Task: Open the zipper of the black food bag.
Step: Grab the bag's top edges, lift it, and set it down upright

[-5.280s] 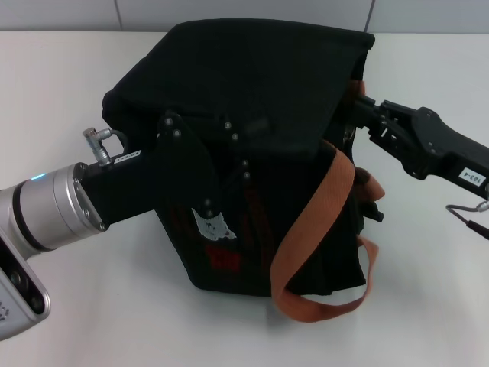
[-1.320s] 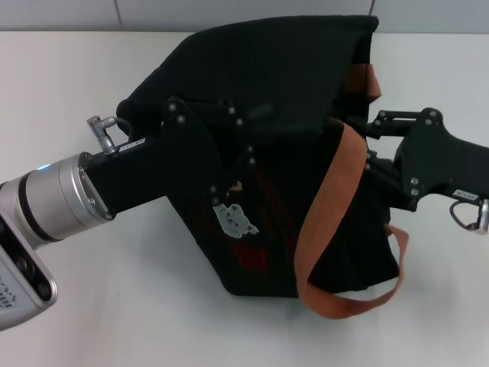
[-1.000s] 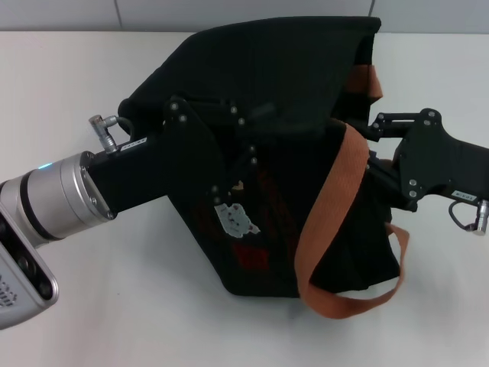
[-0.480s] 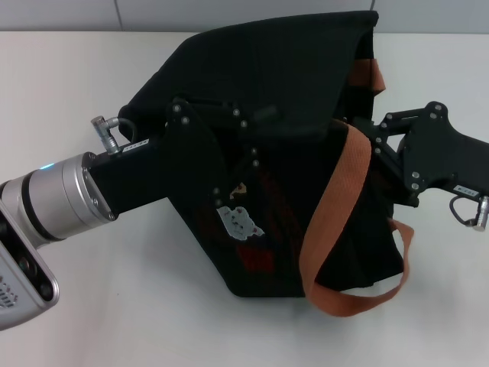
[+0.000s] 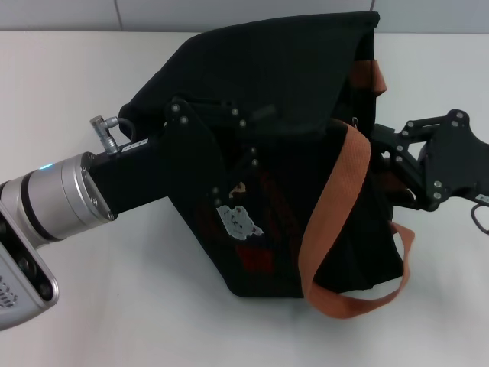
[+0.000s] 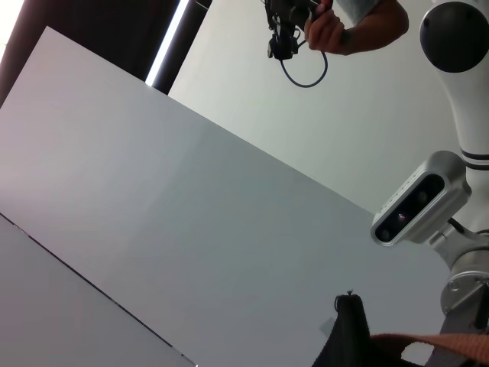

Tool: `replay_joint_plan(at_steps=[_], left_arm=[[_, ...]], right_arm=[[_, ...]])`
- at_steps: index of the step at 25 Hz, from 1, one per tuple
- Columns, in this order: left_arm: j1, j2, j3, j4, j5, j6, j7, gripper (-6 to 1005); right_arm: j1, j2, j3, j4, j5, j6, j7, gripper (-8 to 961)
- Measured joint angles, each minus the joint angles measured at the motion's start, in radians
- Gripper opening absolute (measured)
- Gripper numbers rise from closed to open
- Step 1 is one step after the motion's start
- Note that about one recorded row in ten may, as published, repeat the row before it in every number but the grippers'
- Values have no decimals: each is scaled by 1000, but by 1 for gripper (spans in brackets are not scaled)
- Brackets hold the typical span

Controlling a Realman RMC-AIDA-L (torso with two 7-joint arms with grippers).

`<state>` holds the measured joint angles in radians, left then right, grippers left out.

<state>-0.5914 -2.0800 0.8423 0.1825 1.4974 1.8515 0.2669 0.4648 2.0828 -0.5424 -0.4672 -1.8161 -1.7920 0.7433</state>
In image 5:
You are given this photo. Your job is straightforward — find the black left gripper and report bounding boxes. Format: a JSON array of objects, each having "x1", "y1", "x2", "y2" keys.
[{"x1": 92, "y1": 97, "x2": 279, "y2": 219}]

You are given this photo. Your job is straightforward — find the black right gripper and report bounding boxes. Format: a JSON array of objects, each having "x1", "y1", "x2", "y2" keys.
[{"x1": 372, "y1": 109, "x2": 489, "y2": 212}]

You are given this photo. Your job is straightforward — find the black food bag orange handles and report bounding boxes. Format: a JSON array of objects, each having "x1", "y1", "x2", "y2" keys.
[{"x1": 118, "y1": 10, "x2": 416, "y2": 320}]

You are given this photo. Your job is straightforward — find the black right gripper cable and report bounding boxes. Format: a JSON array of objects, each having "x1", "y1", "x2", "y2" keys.
[{"x1": 469, "y1": 201, "x2": 489, "y2": 235}]

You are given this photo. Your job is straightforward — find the silver angled plug with cable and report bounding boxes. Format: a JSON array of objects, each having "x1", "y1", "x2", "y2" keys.
[{"x1": 89, "y1": 115, "x2": 135, "y2": 156}]

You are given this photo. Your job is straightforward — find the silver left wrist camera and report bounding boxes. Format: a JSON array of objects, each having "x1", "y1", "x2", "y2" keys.
[{"x1": 0, "y1": 208, "x2": 60, "y2": 319}]

